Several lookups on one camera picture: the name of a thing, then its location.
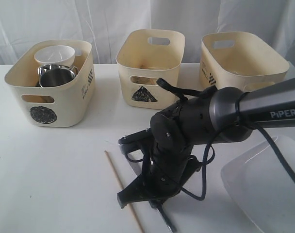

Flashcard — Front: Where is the cream bin with square mark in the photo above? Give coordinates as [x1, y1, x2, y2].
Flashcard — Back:
[199, 32, 290, 92]

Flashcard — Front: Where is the stainless steel table knife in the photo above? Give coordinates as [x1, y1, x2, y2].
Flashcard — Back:
[157, 205, 178, 233]

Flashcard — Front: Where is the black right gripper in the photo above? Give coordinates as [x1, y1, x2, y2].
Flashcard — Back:
[116, 150, 201, 209]

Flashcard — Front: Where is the cream bin with triangle mark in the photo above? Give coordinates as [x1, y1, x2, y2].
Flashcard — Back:
[116, 29, 185, 109]

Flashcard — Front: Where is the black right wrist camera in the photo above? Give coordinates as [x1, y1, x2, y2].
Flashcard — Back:
[118, 128, 154, 155]

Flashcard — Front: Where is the white ceramic bowl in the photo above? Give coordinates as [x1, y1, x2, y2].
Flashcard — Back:
[34, 45, 75, 67]

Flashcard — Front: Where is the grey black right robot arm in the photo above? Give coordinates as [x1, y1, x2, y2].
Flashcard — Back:
[117, 78, 295, 207]

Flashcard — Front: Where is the wooden chopstick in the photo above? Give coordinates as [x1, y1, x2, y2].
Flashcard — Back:
[104, 150, 145, 233]
[131, 76, 157, 85]

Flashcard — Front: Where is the white rectangular plate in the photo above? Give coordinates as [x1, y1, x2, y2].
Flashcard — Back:
[221, 141, 295, 233]

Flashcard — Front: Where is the white curtain backdrop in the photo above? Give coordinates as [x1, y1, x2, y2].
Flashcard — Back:
[0, 0, 295, 66]

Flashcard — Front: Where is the cream bin with circle mark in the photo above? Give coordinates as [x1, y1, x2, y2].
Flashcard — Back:
[4, 40, 95, 127]

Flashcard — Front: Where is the steel mug with wire handle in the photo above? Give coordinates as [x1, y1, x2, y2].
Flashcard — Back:
[37, 64, 79, 87]

